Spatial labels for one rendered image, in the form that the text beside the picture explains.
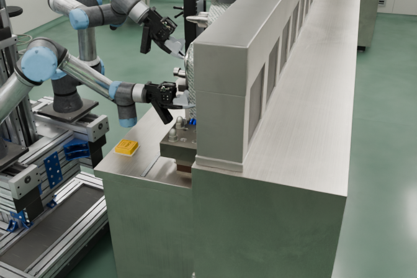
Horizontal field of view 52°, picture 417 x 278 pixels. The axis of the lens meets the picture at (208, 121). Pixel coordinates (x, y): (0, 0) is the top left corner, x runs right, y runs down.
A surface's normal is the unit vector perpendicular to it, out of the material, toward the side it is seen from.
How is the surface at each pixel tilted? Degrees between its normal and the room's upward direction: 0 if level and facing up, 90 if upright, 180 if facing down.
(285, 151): 0
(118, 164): 0
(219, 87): 90
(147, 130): 0
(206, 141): 90
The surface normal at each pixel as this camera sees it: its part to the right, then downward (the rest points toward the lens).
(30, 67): 0.33, 0.39
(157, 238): -0.31, 0.47
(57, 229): 0.00, -0.87
